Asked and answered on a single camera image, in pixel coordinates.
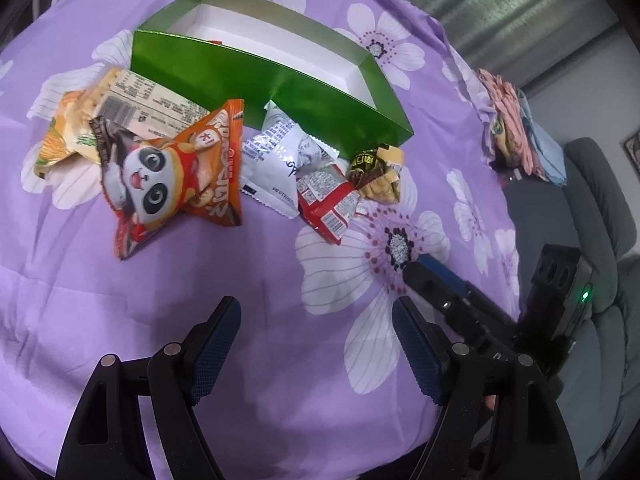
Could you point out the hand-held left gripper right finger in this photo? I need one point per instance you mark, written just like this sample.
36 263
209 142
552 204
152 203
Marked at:
417 350

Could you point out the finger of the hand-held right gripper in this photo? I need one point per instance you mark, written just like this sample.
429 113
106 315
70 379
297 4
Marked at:
425 282
442 270

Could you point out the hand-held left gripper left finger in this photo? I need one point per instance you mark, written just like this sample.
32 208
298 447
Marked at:
215 350

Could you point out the red snack packet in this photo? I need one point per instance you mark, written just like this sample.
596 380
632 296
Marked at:
325 210

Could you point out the orange panda snack bag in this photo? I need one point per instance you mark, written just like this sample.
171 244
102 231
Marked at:
165 185

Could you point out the white snack packet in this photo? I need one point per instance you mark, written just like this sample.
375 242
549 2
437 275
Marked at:
272 160

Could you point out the cracker packet with white label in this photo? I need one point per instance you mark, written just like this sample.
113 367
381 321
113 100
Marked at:
145 105

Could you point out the green cardboard box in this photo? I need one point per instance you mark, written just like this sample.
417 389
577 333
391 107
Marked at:
225 75

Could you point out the purple floral blanket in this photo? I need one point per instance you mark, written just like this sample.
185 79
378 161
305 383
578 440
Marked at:
150 285

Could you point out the grey sofa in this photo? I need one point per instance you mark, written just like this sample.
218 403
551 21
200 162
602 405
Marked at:
595 200

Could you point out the yellow brown snack packet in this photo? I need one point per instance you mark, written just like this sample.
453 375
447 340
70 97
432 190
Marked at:
380 185

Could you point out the light blue folded cloth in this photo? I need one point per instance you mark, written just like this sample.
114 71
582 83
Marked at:
545 150

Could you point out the pink folded cloth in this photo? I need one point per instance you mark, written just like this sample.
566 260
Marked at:
505 110

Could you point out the grey shiny curtain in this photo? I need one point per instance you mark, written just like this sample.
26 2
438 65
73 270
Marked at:
500 10

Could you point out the framed wall picture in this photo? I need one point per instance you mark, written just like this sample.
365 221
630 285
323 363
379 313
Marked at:
634 152

